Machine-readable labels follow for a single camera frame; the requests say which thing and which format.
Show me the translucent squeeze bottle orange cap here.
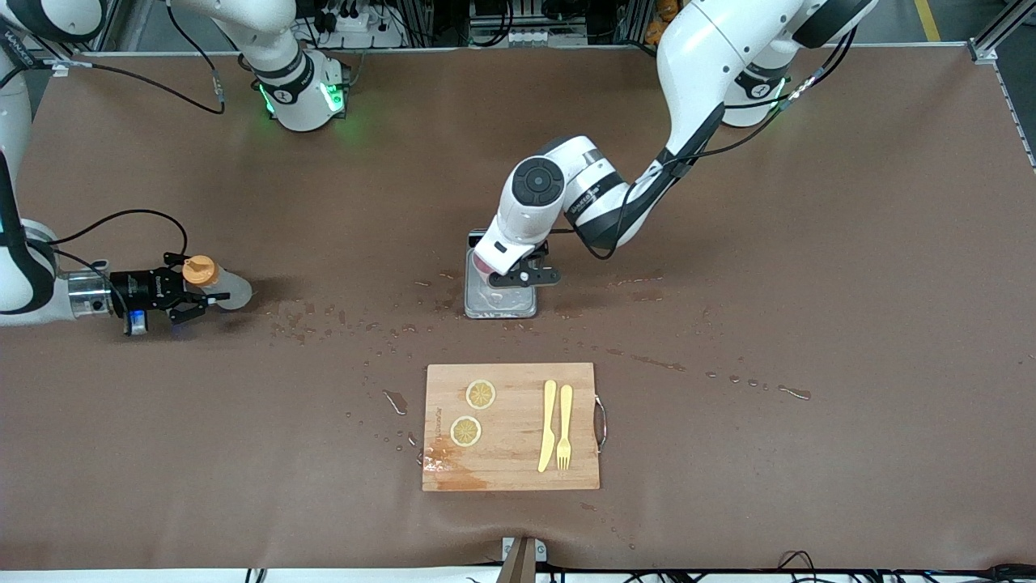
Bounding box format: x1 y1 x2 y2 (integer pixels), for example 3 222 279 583
182 255 253 311

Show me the pink plastic cup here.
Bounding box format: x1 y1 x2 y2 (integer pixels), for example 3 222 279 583
473 249 511 286

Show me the silver digital kitchen scale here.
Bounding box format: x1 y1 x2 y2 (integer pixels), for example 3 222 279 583
465 229 538 320

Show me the yellow plastic fork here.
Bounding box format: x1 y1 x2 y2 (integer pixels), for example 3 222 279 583
555 384 574 472

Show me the yellow plastic knife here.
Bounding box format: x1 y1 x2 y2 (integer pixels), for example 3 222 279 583
537 379 558 474

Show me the wooden cutting board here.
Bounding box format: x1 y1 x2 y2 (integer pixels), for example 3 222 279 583
421 362 608 493

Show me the long white power strip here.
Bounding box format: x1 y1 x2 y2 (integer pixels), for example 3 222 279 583
471 28 588 46

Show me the brown table cover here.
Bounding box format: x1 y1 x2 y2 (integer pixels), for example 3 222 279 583
0 45 1036 572

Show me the white power strip with plugs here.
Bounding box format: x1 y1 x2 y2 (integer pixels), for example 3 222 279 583
320 0 405 49

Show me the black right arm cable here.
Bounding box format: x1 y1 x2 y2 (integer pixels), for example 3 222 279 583
0 0 226 280

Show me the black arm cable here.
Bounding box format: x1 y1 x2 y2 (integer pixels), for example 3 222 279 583
567 24 860 262
0 0 226 280

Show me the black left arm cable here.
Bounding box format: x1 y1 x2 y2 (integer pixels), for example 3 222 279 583
567 24 860 262

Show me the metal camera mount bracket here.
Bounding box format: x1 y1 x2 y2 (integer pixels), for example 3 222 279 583
500 537 548 583

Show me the black floor cable bundle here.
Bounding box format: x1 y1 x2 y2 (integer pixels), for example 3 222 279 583
777 551 1036 583

